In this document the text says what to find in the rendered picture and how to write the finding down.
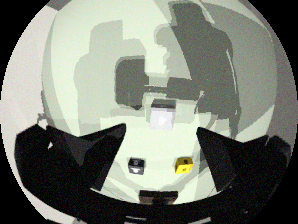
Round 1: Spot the small yellow block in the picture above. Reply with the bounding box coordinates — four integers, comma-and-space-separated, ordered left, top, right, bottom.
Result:
174, 157, 194, 173

